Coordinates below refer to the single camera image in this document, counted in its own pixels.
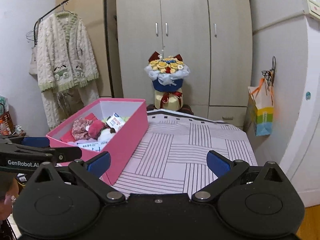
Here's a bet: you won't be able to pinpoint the beige wardrobe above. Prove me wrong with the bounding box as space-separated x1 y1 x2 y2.
116 0 252 127

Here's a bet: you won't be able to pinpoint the tissue pack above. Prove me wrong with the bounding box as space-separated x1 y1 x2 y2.
105 113 125 132

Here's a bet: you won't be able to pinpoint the pink pompom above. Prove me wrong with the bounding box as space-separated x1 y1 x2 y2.
88 120 106 139

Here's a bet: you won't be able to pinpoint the red paper card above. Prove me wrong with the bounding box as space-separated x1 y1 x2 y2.
60 113 97 142

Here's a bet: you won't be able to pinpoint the white brown plush toy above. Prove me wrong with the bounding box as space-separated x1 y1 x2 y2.
97 128 116 143

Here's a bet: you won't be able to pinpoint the colourful paper gift bag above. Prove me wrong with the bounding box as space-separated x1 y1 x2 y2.
248 78 274 137

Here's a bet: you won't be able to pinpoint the black wall hook cords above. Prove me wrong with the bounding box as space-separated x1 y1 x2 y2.
261 56 277 87

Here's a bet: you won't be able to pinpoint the striped table cloth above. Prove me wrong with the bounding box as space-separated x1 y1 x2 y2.
56 108 258 199

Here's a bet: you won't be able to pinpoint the cream knitted cardigan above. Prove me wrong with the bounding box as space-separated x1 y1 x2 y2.
35 11 99 129

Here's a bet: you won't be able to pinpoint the flower bouquet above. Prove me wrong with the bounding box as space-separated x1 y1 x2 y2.
144 51 190 111

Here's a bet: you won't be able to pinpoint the black clothes rack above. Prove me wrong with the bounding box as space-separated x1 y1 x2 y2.
34 10 101 92

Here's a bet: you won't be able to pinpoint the purple plush toy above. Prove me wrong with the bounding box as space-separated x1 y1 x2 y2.
67 141 82 147

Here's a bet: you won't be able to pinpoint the left hand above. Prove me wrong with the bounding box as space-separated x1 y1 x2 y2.
0 172 19 222

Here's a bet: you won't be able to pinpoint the pink storage box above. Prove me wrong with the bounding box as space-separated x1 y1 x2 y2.
45 97 150 186

